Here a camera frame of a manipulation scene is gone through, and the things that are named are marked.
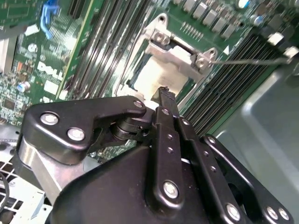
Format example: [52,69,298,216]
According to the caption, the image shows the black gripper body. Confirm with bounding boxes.
[49,144,224,224]

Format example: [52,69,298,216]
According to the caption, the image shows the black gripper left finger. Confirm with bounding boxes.
[13,86,186,212]

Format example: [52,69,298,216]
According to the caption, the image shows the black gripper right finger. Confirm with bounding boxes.
[167,90,294,224]

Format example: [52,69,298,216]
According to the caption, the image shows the silver CPU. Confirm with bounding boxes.
[134,57,194,100]

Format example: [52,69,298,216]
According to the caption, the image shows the metal socket cover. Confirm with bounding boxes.
[119,38,208,103]

